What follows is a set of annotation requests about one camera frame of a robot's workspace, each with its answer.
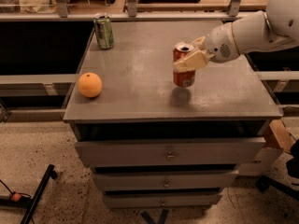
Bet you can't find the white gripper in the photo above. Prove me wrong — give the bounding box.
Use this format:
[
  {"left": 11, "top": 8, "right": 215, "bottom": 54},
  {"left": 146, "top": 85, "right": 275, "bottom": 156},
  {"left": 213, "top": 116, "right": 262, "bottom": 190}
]
[{"left": 174, "top": 23, "right": 240, "bottom": 73}]

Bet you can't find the red coke can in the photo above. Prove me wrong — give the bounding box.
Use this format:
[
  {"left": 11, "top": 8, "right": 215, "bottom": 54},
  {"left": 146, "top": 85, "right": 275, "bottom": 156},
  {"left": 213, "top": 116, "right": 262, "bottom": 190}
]
[{"left": 173, "top": 42, "right": 195, "bottom": 88}]

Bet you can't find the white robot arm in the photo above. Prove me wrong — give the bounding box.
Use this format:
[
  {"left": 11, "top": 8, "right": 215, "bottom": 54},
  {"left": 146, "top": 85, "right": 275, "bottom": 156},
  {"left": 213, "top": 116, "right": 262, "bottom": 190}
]
[{"left": 173, "top": 0, "right": 299, "bottom": 73}]

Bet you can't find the green soda can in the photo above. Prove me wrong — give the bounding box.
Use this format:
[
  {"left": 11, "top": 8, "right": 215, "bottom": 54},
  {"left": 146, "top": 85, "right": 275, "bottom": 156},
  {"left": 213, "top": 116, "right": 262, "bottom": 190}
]
[{"left": 93, "top": 14, "right": 114, "bottom": 49}]

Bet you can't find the grey drawer cabinet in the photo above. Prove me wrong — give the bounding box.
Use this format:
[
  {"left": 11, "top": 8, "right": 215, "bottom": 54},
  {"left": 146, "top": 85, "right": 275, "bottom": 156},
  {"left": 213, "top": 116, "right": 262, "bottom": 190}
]
[{"left": 64, "top": 21, "right": 281, "bottom": 196}]

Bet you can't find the top grey drawer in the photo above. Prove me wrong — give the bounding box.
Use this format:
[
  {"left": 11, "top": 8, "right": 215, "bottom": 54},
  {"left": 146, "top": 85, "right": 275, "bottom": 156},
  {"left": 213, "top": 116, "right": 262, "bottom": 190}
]
[{"left": 75, "top": 137, "right": 265, "bottom": 167}]

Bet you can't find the grey drawer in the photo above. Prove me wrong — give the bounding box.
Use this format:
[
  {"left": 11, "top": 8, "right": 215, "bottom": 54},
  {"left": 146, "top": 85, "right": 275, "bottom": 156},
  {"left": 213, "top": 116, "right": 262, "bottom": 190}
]
[
  {"left": 93, "top": 170, "right": 238, "bottom": 191},
  {"left": 75, "top": 137, "right": 265, "bottom": 167},
  {"left": 103, "top": 193, "right": 221, "bottom": 209}
]

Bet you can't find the orange fruit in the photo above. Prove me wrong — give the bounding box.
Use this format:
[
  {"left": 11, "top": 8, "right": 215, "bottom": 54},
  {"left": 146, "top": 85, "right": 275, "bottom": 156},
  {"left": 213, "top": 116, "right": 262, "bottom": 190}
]
[{"left": 78, "top": 73, "right": 103, "bottom": 98}]

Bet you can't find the middle grey drawer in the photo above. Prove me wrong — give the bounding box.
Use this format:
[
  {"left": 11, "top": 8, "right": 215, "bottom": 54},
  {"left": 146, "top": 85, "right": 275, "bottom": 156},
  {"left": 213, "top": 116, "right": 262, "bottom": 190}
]
[{"left": 93, "top": 170, "right": 238, "bottom": 191}]

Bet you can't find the black office chair base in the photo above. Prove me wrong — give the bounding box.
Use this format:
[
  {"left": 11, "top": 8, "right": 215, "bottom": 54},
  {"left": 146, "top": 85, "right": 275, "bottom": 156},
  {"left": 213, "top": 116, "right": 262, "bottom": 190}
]
[{"left": 255, "top": 140, "right": 299, "bottom": 202}]

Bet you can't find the bottom grey drawer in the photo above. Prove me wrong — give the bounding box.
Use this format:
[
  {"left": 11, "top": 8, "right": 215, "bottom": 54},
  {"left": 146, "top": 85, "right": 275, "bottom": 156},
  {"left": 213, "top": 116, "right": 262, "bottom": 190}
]
[{"left": 103, "top": 193, "right": 221, "bottom": 209}]

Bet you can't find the metal railing frame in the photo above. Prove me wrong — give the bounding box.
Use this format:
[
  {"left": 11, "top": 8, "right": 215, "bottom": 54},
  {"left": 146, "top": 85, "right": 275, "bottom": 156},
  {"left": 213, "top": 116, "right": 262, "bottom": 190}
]
[{"left": 0, "top": 0, "right": 268, "bottom": 21}]

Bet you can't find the black stand with cable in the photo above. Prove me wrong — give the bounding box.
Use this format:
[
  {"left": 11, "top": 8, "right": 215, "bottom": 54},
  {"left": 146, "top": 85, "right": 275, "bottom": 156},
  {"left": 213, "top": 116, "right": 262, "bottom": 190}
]
[{"left": 0, "top": 164, "right": 58, "bottom": 224}]

